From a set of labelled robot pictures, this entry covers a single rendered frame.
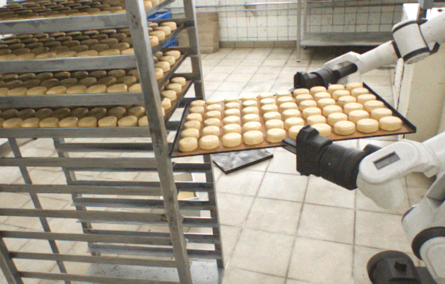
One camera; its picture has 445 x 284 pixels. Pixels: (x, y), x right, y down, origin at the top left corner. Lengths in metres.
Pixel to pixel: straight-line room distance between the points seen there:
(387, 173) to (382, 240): 1.46
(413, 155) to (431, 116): 1.90
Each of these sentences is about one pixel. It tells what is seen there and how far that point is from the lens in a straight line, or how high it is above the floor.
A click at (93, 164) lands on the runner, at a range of 1.07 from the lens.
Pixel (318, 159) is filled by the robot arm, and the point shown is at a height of 1.01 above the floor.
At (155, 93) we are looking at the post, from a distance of 0.88.
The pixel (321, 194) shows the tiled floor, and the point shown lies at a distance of 2.49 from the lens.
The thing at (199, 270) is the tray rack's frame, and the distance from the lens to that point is 1.81.
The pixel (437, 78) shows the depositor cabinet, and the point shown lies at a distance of 2.59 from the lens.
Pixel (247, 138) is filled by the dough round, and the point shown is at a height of 1.01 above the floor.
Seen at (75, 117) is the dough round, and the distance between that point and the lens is 1.12.
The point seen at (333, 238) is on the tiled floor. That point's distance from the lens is 2.18.
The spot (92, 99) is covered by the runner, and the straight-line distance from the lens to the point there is 0.98.
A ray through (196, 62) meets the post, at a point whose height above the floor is 1.10.
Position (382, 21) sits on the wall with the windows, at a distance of 5.62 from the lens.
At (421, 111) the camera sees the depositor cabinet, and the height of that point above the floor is 0.42.
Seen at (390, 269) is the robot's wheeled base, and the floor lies 0.21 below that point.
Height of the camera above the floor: 1.45
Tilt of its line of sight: 28 degrees down
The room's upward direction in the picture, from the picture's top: 6 degrees counter-clockwise
